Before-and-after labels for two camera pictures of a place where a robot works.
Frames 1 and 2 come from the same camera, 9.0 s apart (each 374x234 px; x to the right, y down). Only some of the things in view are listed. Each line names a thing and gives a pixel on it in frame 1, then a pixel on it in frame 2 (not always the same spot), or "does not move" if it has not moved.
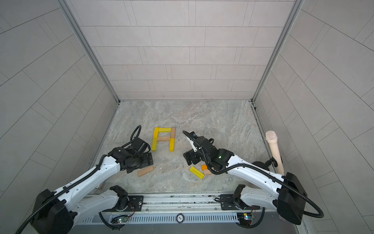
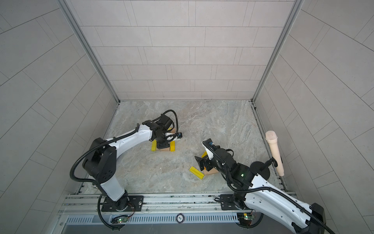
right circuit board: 242,216 does not move
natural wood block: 145,170 -> 166,149
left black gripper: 148,162 -> 164,145
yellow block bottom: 172,145 does not move
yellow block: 154,143 does not move
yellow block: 198,173 does not move
